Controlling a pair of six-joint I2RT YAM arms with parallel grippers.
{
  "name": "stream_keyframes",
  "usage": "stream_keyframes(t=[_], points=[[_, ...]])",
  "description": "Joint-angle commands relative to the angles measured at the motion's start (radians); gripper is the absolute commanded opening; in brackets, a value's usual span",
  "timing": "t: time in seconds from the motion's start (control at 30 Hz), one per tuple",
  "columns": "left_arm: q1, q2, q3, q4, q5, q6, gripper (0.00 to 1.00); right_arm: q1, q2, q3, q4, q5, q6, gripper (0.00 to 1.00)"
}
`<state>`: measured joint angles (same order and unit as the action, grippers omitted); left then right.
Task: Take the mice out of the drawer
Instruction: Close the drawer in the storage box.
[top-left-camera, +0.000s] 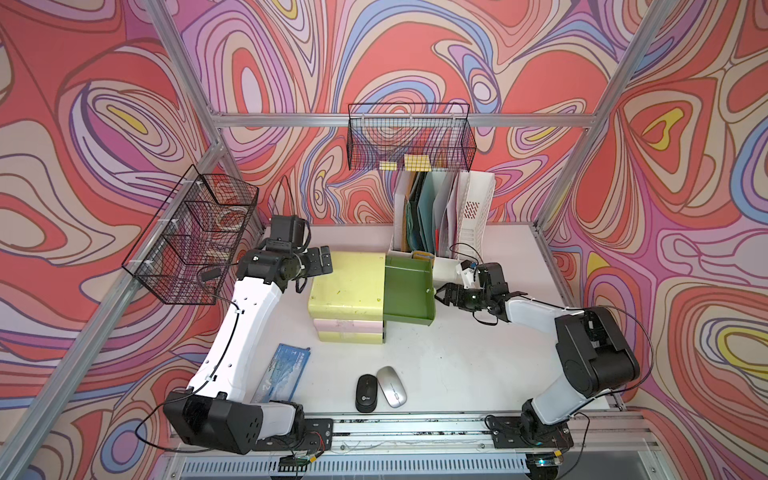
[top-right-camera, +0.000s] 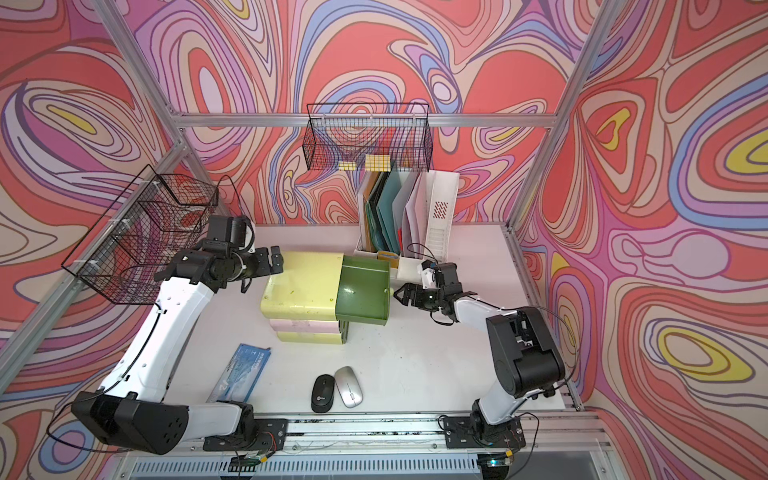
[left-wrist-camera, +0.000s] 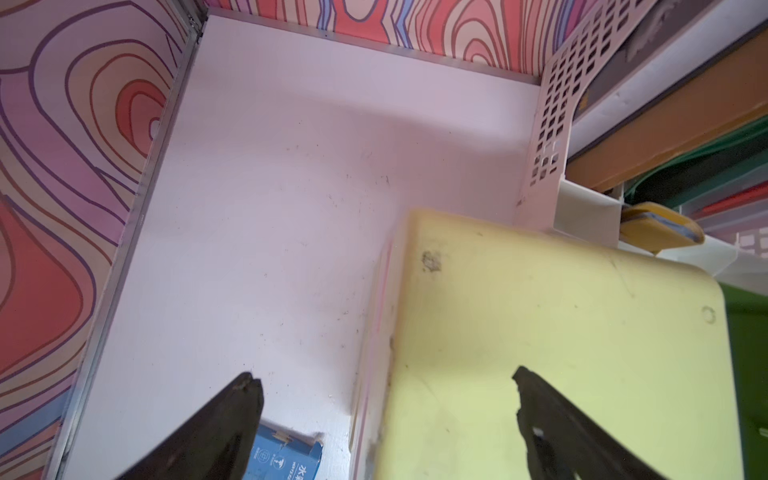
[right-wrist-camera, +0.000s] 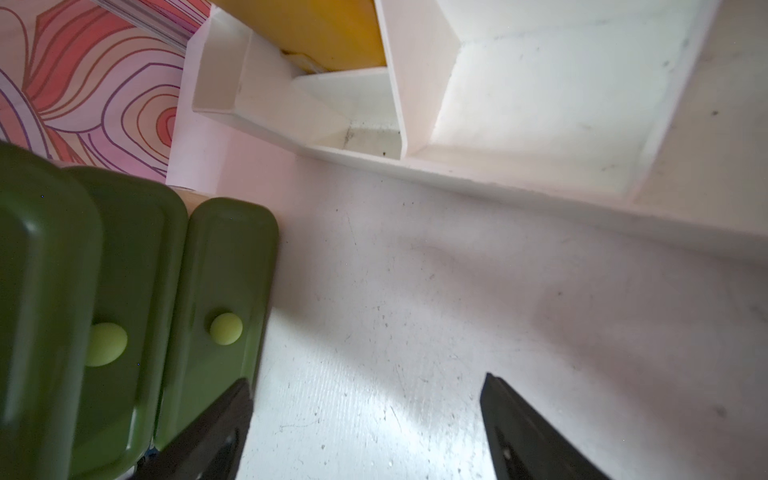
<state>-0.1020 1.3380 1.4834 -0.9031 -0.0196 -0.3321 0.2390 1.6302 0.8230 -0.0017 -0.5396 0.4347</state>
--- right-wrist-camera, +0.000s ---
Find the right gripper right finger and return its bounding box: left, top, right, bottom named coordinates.
left=480, top=373, right=607, bottom=480

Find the green drawer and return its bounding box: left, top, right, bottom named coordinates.
left=68, top=167, right=188, bottom=479
left=1, top=143, right=102, bottom=479
left=154, top=198, right=279, bottom=449

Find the white file organizer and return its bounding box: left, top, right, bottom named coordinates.
left=192, top=1, right=767, bottom=263

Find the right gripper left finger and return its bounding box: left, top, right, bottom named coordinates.
left=133, top=378, right=254, bottom=480

